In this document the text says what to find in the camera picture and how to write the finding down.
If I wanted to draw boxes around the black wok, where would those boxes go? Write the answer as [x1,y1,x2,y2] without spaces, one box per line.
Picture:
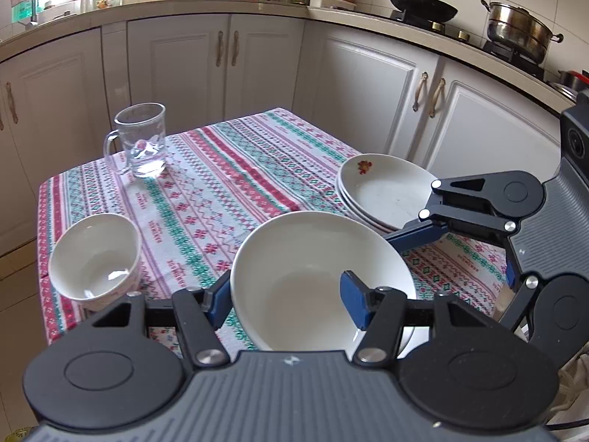
[387,0,459,23]

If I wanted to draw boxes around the steel kitchen faucet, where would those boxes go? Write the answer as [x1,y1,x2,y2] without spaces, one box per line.
[0,0,38,26]

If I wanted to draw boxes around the steel cooking pot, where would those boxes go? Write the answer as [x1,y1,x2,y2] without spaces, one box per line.
[481,0,564,63]

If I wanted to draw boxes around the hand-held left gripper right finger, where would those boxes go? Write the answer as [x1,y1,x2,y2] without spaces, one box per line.
[339,271,498,364]

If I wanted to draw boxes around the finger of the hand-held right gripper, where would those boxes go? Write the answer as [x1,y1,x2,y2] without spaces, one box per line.
[496,237,540,332]
[383,171,518,254]

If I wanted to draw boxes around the patterned red green tablecloth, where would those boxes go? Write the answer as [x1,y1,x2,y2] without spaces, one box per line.
[37,107,525,346]

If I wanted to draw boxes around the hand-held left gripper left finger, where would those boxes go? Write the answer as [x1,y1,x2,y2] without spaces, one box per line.
[92,271,232,368]

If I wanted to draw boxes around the white plate with brown stain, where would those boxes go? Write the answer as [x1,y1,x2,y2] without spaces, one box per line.
[337,179,400,233]

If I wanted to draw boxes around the clear glass mug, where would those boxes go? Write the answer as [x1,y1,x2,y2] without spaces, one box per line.
[102,102,167,179]

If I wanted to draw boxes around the white plate with fruit print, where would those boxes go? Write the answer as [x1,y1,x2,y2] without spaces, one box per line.
[338,189,396,236]
[337,153,440,232]

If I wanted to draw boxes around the white bowl pink flower print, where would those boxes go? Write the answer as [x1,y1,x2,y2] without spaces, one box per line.
[48,214,143,311]
[230,211,417,360]

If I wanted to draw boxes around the beige kitchen countertop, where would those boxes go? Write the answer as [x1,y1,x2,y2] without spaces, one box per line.
[0,2,576,111]

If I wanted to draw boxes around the black gas stove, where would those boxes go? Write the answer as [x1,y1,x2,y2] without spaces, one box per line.
[391,8,560,81]

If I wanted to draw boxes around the white kitchen cabinet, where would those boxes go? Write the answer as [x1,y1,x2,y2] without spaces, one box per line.
[0,9,576,259]

